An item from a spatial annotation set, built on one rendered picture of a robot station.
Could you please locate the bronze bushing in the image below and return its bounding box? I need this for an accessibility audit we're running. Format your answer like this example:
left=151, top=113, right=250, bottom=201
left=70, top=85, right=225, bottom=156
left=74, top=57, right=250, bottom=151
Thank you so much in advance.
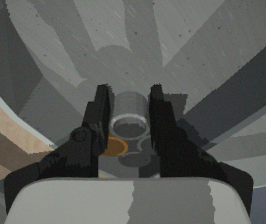
left=102, top=131, right=128, bottom=157

